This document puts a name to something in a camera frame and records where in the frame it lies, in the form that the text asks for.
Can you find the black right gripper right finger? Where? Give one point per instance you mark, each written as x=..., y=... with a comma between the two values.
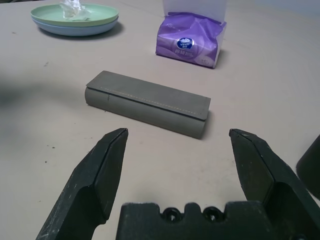
x=282, y=200

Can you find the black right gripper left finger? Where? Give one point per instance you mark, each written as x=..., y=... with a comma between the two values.
x=82, y=190

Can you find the grey glasses case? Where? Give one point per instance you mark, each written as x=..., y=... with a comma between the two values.
x=150, y=105

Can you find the light green plate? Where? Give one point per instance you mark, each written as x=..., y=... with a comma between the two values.
x=45, y=13

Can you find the white tissue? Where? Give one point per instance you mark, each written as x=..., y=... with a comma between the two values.
x=72, y=10

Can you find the black cup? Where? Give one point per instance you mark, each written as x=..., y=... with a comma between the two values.
x=311, y=170

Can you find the light blue plate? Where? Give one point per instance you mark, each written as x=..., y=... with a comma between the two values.
x=75, y=30

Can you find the purple tissue pack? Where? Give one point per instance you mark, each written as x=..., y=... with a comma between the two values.
x=190, y=42

